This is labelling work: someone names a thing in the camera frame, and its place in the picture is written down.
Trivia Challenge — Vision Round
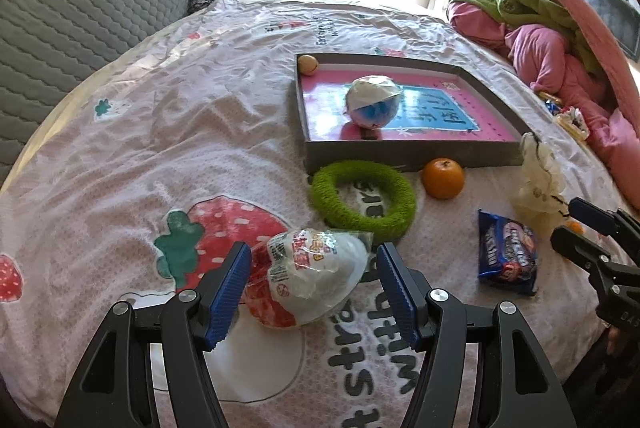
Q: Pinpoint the green blanket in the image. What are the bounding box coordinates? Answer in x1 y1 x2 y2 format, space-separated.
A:
448 0 608 76

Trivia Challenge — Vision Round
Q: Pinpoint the blue and white toy egg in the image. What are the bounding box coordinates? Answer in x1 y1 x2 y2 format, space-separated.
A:
344 75 404 130

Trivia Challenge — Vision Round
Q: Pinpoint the grey quilted headboard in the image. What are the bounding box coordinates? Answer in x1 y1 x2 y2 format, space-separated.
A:
0 0 217 189

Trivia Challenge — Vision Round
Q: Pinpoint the dark framed wall picture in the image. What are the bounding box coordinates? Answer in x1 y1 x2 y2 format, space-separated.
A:
582 0 640 61

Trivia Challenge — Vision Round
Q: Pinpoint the fuzzy green ring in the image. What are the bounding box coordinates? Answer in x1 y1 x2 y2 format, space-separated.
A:
310 160 417 240

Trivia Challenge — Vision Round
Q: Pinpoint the cream fabric scrunchie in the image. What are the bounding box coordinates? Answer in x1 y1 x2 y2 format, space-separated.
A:
514 132 571 225

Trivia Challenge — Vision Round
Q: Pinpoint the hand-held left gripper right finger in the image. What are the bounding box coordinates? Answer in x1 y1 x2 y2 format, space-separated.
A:
375 242 578 428

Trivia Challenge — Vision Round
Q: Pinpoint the pink pillow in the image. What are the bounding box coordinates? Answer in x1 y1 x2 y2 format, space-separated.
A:
509 0 640 119

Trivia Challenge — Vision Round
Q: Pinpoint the small blue snack packet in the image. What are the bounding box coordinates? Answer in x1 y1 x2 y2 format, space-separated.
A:
536 90 563 115

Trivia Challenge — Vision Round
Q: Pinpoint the dark patterned cloth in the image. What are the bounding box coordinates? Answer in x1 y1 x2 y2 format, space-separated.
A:
187 0 238 15

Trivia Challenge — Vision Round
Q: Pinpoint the strawberry printed bed sheet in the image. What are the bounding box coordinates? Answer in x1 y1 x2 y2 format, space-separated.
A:
0 0 623 428

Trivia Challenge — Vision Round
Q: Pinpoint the grey tray with pink base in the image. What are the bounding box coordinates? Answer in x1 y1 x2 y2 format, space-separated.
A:
292 53 537 174

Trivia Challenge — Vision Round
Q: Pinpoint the white snack packet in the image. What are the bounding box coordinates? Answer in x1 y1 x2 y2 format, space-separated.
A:
554 106 591 141

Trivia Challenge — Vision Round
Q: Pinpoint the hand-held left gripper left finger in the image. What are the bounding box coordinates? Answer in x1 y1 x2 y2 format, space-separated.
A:
54 241 253 428

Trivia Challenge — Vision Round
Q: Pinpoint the large orange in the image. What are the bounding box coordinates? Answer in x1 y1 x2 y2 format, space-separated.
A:
421 158 466 200

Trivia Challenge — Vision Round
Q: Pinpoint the white and red toy egg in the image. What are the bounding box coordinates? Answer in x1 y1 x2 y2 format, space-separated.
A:
244 228 375 330

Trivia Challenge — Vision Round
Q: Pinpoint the blue cookie packet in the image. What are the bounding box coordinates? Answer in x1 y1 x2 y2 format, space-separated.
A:
476 209 540 296

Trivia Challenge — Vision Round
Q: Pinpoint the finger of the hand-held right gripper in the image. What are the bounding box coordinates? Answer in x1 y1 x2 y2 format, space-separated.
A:
550 225 640 296
567 197 640 254

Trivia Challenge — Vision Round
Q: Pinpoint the pink duvet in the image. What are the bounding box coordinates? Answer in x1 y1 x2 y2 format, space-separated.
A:
446 0 640 181

